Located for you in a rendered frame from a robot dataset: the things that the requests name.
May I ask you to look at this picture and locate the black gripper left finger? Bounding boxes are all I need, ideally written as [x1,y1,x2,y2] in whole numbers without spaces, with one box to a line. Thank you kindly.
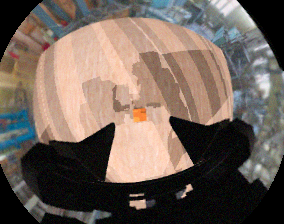
[49,121,115,181]

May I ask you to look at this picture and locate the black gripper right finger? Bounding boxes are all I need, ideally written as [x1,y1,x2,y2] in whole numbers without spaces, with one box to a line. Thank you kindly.
[169,116,230,165]

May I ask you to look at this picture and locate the orange block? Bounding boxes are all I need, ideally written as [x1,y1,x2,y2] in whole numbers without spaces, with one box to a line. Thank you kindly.
[133,108,147,123]

